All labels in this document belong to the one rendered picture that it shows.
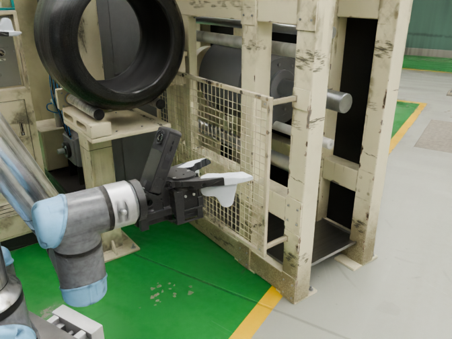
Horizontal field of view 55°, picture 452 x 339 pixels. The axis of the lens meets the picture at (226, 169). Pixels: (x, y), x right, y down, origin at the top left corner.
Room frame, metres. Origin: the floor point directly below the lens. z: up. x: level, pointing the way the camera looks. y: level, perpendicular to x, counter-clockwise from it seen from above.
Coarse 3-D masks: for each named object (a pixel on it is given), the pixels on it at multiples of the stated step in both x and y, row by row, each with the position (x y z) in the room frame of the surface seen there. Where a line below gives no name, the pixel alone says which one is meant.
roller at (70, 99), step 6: (72, 96) 1.91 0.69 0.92; (72, 102) 1.88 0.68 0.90; (78, 102) 1.83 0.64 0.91; (84, 102) 1.80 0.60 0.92; (78, 108) 1.84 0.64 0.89; (84, 108) 1.76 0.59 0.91; (90, 108) 1.72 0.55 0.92; (96, 108) 1.70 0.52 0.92; (90, 114) 1.71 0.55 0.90; (96, 114) 1.68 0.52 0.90; (102, 114) 1.69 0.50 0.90
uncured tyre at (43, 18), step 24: (48, 0) 1.69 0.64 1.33; (72, 0) 1.63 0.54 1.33; (144, 0) 2.08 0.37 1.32; (168, 0) 1.86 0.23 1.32; (48, 24) 1.63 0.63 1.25; (72, 24) 1.62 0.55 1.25; (144, 24) 2.10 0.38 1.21; (168, 24) 1.88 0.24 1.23; (48, 48) 1.63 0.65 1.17; (72, 48) 1.62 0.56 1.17; (144, 48) 2.09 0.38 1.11; (168, 48) 2.03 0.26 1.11; (48, 72) 1.75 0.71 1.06; (72, 72) 1.61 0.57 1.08; (144, 72) 2.06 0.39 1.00; (168, 72) 1.85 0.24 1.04; (96, 96) 1.66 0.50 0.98; (120, 96) 1.71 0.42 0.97; (144, 96) 1.78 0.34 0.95
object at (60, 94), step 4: (60, 88) 1.95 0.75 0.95; (56, 92) 1.93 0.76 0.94; (60, 92) 1.94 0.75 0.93; (64, 92) 1.95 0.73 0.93; (56, 96) 1.93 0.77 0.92; (60, 96) 1.93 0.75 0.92; (64, 96) 1.95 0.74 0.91; (56, 100) 1.94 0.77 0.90; (60, 100) 1.93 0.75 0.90; (64, 100) 1.94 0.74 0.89; (60, 104) 1.93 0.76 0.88; (64, 104) 1.94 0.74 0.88; (68, 104) 1.95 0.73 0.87; (60, 108) 1.93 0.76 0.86
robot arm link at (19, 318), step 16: (0, 256) 0.52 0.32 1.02; (0, 272) 0.51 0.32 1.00; (0, 288) 0.50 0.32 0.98; (16, 288) 0.52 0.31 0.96; (0, 304) 0.49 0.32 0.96; (16, 304) 0.51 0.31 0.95; (0, 320) 0.48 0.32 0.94; (16, 320) 0.50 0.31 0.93; (0, 336) 0.46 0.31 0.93; (16, 336) 0.48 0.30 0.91; (32, 336) 0.49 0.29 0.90
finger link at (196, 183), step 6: (186, 180) 0.67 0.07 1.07; (192, 180) 0.66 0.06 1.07; (198, 180) 0.66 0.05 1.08; (204, 180) 0.66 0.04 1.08; (210, 180) 0.66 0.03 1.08; (216, 180) 0.67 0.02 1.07; (222, 180) 0.67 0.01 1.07; (186, 186) 0.66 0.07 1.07; (192, 186) 0.66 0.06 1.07; (198, 186) 0.66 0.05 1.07; (204, 186) 0.66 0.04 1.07; (210, 186) 0.67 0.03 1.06
